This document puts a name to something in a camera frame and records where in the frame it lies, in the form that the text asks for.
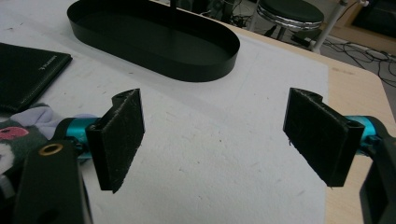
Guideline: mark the patterned plush cloth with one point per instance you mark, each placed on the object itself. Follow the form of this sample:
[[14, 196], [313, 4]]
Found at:
[[18, 133]]

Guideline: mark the black leather wallet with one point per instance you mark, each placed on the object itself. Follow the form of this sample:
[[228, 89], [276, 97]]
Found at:
[[23, 74]]

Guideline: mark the black oval tray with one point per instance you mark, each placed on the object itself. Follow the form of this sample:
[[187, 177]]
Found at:
[[152, 40]]

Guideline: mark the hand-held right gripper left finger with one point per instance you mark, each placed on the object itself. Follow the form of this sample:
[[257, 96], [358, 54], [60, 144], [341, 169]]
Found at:
[[116, 140]]

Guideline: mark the round black stool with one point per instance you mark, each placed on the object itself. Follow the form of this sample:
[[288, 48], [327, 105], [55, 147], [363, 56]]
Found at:
[[291, 14]]

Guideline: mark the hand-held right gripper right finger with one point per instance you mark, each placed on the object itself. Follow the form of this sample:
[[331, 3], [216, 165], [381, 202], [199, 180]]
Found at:
[[320, 137]]

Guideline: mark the white metal stand pole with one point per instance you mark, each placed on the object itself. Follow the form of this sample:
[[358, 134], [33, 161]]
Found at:
[[328, 26]]

